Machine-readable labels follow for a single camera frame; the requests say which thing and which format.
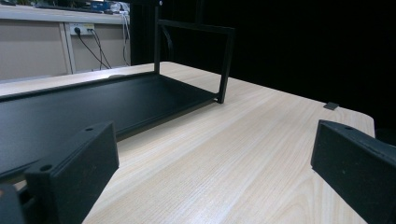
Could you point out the black two-tier metal rack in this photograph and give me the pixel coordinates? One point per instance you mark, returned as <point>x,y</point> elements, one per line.
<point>77,115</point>

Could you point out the black curtain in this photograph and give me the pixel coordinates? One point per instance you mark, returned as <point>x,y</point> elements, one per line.
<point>311,46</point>

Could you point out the beige partition post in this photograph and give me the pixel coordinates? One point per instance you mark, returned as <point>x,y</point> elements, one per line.
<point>67,49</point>

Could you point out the white wall power outlet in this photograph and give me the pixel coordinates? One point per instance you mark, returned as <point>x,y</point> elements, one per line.
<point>81,28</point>

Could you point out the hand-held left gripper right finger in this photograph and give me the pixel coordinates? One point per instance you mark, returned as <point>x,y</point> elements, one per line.
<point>358,168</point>

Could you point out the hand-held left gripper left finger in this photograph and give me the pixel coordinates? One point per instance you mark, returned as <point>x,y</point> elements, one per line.
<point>77,168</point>

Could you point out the clutter on counter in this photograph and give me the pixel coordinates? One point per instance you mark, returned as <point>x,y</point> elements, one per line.
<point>77,5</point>

